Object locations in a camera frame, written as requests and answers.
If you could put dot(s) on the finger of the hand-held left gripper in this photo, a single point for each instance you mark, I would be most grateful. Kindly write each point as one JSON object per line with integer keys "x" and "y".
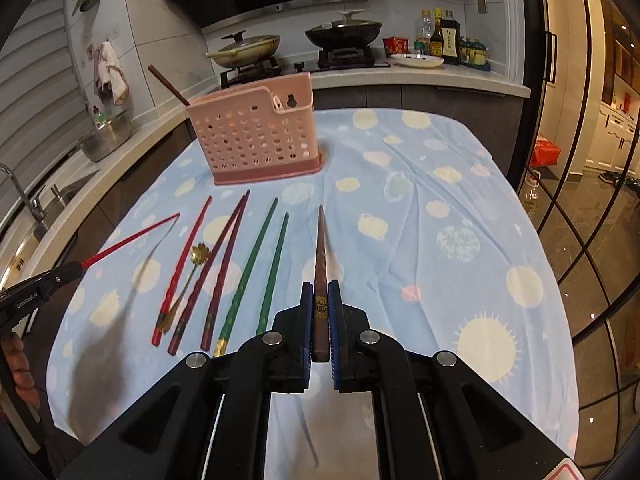
{"x": 60, "y": 275}

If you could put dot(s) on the steel colander bowl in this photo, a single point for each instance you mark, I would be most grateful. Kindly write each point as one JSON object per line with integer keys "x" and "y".
{"x": 106, "y": 137}

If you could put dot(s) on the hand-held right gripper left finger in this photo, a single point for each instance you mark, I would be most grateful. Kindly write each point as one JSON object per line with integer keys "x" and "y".
{"x": 306, "y": 322}

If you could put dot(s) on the yellow cap sauce bottle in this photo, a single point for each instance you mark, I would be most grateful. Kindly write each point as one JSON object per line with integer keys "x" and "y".
{"x": 436, "y": 35}

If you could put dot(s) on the white window blind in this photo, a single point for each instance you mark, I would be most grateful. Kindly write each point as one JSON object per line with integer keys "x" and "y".
{"x": 40, "y": 90}

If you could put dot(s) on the chrome faucet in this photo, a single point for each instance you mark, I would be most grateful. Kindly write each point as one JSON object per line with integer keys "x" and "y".
{"x": 30, "y": 205}

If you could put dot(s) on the oil jug on floor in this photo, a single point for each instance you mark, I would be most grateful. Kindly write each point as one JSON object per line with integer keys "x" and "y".
{"x": 531, "y": 197}

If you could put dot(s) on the clear oil bottle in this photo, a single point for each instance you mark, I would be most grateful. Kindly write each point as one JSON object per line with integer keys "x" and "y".
{"x": 423, "y": 30}

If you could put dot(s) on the blue dotted tablecloth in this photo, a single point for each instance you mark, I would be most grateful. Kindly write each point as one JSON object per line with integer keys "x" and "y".
{"x": 425, "y": 200}

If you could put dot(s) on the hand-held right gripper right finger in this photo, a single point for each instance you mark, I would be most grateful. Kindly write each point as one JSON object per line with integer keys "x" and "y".
{"x": 334, "y": 322}

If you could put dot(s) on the green cap seasoning jars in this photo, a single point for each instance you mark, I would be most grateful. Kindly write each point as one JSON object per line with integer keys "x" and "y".
{"x": 475, "y": 52}

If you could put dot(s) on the person's left hand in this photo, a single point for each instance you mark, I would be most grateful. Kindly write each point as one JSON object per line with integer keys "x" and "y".
{"x": 21, "y": 375}

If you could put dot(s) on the green chopstick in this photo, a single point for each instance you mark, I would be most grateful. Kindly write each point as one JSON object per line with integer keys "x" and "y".
{"x": 273, "y": 272}
{"x": 247, "y": 275}

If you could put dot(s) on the wall outlet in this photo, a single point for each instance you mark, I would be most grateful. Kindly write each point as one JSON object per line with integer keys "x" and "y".
{"x": 482, "y": 5}

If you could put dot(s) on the dark soy sauce bottle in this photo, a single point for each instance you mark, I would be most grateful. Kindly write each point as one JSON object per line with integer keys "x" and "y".
{"x": 450, "y": 40}

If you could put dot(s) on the beige wok with lid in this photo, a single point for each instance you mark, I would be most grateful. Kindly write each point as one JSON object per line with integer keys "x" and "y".
{"x": 245, "y": 49}

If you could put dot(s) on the black wok with lid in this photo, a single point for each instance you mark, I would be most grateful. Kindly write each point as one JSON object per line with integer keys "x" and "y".
{"x": 342, "y": 32}

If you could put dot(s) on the pink utensil holder basket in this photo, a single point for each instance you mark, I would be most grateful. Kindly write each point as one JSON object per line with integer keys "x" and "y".
{"x": 255, "y": 135}

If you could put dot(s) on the gold flower spoon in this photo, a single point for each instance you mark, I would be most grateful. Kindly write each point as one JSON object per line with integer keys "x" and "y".
{"x": 200, "y": 251}

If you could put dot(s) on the black gas stove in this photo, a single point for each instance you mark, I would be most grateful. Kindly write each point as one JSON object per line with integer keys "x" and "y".
{"x": 345, "y": 60}

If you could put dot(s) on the dark red chopstick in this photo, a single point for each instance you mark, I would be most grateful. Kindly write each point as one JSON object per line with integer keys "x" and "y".
{"x": 210, "y": 270}
{"x": 227, "y": 270}

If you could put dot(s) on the red bag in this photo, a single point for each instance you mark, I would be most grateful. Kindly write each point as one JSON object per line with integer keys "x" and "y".
{"x": 545, "y": 152}

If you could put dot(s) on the steel sink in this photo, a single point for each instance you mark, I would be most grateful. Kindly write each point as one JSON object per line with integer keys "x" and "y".
{"x": 50, "y": 210}

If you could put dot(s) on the red instant noodle cup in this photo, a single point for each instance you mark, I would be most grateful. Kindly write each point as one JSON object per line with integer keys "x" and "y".
{"x": 397, "y": 46}

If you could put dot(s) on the hanging kitchen towels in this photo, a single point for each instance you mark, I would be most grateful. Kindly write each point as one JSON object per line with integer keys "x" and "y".
{"x": 111, "y": 72}

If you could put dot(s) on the brown chopstick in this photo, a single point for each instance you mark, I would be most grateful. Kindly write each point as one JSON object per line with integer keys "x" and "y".
{"x": 167, "y": 85}
{"x": 320, "y": 270}

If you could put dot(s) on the white plate of blueberries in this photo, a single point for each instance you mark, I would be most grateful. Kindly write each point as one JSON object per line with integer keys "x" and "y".
{"x": 416, "y": 61}

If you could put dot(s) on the green dish soap bottle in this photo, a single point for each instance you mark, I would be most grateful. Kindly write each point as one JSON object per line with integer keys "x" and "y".
{"x": 98, "y": 116}

